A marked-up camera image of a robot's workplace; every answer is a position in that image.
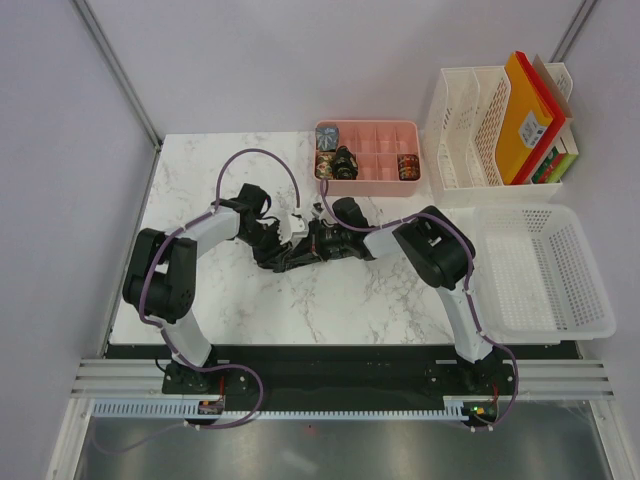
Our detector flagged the beige floral rolled tie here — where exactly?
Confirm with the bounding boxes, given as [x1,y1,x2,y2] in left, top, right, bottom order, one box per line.
[315,152,335,180]

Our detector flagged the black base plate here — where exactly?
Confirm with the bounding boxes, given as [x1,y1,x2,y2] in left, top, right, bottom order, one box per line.
[106,342,581,420]

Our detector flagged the dark floral patterned tie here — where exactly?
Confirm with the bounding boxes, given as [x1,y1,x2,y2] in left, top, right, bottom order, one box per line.
[267,241,374,273]

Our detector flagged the white slotted cable duct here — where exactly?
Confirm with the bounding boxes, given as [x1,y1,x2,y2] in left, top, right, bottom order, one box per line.
[92,398,480,421]

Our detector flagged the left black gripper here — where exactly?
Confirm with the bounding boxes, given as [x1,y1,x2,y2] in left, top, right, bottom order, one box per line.
[238,221,293,273]

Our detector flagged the pink compartment organizer box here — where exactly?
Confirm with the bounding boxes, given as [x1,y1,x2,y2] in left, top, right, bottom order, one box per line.
[311,119,427,197]

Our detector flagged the white perforated plastic basket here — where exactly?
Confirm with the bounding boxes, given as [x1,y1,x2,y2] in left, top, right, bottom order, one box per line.
[473,204,616,344]

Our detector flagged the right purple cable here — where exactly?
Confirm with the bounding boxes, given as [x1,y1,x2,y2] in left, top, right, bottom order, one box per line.
[318,178,521,434]

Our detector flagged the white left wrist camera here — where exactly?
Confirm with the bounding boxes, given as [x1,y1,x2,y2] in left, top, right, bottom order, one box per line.
[278,214,309,245]

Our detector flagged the green book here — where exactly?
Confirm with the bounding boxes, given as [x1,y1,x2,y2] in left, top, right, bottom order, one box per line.
[531,148,579,184]

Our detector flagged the grey rolled tie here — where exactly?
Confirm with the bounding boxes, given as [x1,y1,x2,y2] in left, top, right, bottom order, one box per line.
[315,125,340,152]

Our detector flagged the black rolled tie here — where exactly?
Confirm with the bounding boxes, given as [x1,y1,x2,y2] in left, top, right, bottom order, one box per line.
[332,146,358,180]

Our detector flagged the red rolled tie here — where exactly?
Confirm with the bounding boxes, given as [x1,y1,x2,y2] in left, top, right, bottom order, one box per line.
[397,154,421,181]

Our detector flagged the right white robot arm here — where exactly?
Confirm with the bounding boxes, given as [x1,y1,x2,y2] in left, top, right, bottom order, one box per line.
[282,197,497,394]

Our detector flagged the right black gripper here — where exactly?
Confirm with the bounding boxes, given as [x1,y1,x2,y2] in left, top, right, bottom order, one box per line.
[287,219,351,265]

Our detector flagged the white file organizer rack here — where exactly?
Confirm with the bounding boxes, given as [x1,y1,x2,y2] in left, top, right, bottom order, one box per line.
[422,66,561,206]

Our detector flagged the brown cardboard folder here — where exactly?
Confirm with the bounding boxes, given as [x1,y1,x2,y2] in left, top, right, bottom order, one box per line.
[533,55,573,122]

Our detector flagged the red folder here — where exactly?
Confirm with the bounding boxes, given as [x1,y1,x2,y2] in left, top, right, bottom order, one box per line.
[511,59,573,185]

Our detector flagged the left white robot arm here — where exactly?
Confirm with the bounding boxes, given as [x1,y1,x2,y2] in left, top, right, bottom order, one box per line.
[122,184,288,393]

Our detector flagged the orange folder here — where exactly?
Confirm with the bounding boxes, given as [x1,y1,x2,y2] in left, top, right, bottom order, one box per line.
[495,51,554,185]

